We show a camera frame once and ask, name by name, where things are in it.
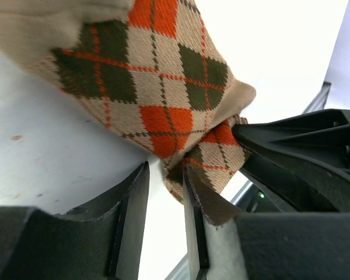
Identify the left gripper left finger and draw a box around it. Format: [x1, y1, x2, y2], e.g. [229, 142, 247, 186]
[55, 162, 150, 279]

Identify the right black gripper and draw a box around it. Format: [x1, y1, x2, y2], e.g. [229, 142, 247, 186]
[232, 109, 350, 213]

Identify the aluminium front rail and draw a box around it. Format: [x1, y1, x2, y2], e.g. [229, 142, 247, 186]
[165, 82, 331, 280]

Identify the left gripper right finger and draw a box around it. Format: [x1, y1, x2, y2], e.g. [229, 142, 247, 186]
[183, 164, 245, 279]

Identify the argyle beige orange sock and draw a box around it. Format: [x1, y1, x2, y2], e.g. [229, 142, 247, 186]
[0, 1, 256, 201]

